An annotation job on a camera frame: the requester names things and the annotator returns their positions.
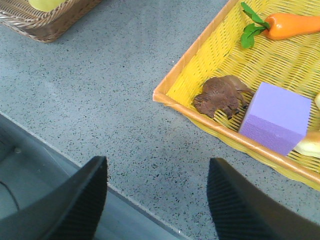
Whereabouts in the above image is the brown toy animal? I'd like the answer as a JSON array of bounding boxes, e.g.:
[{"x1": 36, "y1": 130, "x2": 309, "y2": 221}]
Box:
[{"x1": 192, "y1": 75, "x2": 255, "y2": 120}]

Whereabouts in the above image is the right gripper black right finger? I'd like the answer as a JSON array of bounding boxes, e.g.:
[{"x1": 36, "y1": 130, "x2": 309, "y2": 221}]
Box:
[{"x1": 206, "y1": 158, "x2": 320, "y2": 240}]

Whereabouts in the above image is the brown wicker basket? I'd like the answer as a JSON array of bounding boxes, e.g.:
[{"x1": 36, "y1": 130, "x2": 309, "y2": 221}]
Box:
[{"x1": 0, "y1": 0, "x2": 100, "y2": 43}]

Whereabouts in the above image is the toy bread loaf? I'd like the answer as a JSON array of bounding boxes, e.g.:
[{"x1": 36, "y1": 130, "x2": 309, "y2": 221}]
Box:
[{"x1": 292, "y1": 92, "x2": 320, "y2": 159}]

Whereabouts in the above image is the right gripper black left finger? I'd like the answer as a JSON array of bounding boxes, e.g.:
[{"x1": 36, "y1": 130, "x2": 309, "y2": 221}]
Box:
[{"x1": 0, "y1": 156, "x2": 108, "y2": 240}]

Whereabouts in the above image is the yellow packing tape roll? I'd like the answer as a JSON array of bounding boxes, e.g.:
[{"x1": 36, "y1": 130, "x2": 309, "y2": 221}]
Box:
[{"x1": 28, "y1": 0, "x2": 65, "y2": 12}]

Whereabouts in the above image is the purple foam block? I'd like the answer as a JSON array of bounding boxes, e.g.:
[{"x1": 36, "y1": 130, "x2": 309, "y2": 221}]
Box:
[{"x1": 238, "y1": 82, "x2": 312, "y2": 156}]

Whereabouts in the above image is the orange toy carrot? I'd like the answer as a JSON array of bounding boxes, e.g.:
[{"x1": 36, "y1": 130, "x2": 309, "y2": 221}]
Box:
[{"x1": 240, "y1": 2, "x2": 320, "y2": 49}]

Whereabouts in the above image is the yellow woven plastic basket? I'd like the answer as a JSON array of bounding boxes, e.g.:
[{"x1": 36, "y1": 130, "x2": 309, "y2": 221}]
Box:
[{"x1": 153, "y1": 0, "x2": 320, "y2": 190}]

